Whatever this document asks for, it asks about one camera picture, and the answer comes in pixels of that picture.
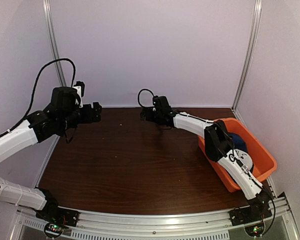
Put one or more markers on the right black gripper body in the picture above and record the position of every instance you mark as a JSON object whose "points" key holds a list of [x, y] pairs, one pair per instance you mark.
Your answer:
{"points": [[155, 118]]}

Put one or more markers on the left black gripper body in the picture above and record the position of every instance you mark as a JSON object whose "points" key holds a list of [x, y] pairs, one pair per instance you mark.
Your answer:
{"points": [[86, 118]]}

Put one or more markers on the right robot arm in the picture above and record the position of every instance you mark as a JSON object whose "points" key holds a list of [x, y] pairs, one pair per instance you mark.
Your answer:
{"points": [[255, 193]]}

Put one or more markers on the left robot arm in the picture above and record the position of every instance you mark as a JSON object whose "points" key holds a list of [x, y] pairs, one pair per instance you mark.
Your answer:
{"points": [[65, 111]]}

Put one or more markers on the navy white clothing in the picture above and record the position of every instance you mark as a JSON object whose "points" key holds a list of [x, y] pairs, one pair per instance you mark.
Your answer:
{"points": [[242, 150]]}

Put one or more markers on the orange plastic bin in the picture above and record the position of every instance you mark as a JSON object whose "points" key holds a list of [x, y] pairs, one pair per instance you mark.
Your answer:
{"points": [[262, 155]]}

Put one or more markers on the left circuit board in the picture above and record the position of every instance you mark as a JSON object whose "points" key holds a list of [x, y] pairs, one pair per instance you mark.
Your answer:
{"points": [[52, 230]]}

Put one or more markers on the circuit board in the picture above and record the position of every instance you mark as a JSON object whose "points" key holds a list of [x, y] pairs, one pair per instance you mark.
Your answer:
{"points": [[255, 230], [52, 230]]}

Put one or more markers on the right circuit board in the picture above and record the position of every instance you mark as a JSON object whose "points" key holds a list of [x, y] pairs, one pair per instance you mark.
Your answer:
{"points": [[255, 230]]}

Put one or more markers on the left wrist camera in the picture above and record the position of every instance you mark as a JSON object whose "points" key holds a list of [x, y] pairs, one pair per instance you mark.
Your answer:
{"points": [[80, 90]]}

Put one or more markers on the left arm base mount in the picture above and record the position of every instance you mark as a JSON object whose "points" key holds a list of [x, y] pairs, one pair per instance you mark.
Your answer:
{"points": [[60, 216]]}

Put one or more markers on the right aluminium frame post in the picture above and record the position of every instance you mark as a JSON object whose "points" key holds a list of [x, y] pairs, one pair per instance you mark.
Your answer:
{"points": [[254, 30]]}

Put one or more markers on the aluminium frame post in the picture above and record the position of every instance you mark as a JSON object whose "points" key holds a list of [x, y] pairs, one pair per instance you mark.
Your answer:
{"points": [[254, 30], [53, 41]]}

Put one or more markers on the left aluminium frame post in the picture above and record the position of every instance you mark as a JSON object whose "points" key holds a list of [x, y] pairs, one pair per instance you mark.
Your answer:
{"points": [[53, 41]]}

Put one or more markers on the front aluminium rail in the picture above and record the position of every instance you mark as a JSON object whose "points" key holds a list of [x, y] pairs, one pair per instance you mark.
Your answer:
{"points": [[213, 225]]}

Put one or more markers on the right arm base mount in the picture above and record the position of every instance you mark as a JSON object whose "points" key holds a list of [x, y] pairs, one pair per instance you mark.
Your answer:
{"points": [[245, 215]]}

